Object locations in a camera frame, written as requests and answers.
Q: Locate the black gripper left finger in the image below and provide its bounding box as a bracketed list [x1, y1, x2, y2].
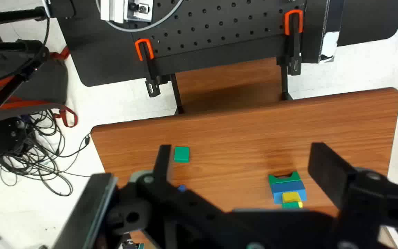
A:
[135, 144, 237, 232]

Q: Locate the white camera device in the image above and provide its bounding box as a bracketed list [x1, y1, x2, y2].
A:
[98, 0, 154, 25]

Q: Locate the green arch block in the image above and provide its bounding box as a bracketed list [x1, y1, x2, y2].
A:
[266, 170, 304, 188]

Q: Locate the blue rectangular block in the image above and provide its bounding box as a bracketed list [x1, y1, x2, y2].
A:
[270, 182, 308, 206]

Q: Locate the black stand leg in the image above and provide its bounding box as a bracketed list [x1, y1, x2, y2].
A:
[167, 73, 186, 116]
[277, 63, 295, 102]

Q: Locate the small green block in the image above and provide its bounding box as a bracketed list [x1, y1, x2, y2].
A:
[280, 200, 304, 210]

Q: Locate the tangle of black cables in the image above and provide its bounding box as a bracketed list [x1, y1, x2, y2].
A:
[0, 108, 92, 198]

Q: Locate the black box with white label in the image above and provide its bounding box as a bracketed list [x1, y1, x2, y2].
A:
[319, 0, 398, 63]

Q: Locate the black perforated board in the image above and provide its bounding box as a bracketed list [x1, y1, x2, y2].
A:
[62, 0, 331, 88]

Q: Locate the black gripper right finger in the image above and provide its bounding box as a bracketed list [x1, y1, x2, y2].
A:
[306, 141, 398, 243]

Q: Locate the green triangular block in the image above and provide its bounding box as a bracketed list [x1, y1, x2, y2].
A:
[172, 145, 192, 164]

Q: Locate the dark bag with red straps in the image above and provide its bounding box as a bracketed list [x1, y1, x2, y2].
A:
[0, 45, 78, 128]

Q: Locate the yellow block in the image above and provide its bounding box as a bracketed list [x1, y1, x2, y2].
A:
[282, 191, 304, 209]

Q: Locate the black tripod leg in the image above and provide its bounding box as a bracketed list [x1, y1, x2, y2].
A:
[0, 40, 51, 130]

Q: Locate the orange black clamp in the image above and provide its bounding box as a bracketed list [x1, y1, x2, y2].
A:
[134, 37, 163, 98]
[275, 8, 305, 76]

